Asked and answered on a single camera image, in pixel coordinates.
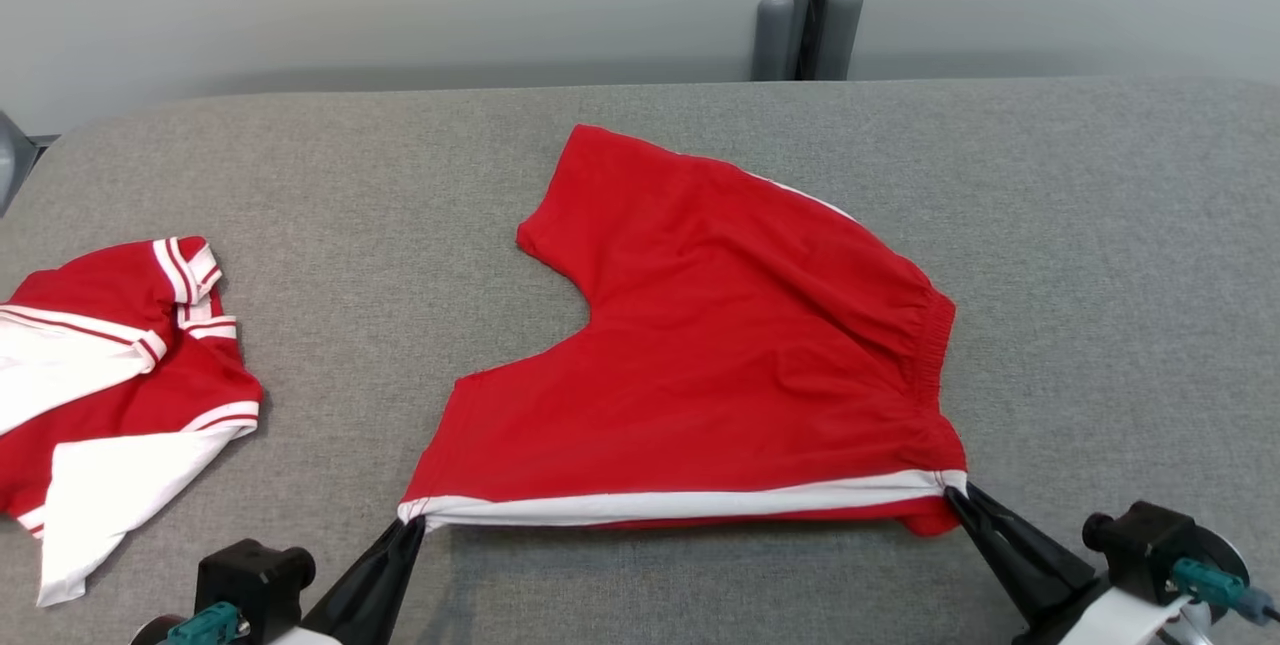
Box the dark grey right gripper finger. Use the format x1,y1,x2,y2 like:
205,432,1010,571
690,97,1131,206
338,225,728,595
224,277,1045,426
945,488,1077,645
957,482,1100,617

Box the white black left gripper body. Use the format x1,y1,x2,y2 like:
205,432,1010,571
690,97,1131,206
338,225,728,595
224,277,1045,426
262,625,347,645

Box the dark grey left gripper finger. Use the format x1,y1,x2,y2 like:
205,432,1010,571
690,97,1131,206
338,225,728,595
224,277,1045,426
352,517,428,645
300,517,414,645

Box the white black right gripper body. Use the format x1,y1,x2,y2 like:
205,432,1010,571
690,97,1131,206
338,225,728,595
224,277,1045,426
1012,589,1193,645

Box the red white numbered jersey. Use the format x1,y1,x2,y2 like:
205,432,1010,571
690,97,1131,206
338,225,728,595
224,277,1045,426
0,236,265,608

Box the red shorts with white stripe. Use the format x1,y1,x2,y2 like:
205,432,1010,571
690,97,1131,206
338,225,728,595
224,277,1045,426
398,123,969,538

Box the teal connector left camera cable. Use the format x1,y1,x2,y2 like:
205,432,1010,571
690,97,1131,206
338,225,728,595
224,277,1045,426
165,602,249,645

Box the teal connector camera cable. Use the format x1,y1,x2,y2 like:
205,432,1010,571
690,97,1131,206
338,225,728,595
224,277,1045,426
165,602,249,645
1170,557,1280,626

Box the teal connector right camera cable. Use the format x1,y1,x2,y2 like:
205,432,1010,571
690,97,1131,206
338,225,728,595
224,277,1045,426
1170,557,1280,626

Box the grey metal frame piece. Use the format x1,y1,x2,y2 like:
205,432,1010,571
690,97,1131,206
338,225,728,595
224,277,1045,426
0,110,43,218

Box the grey double partition post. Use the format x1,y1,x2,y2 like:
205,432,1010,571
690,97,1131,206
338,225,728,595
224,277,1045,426
752,0,863,82

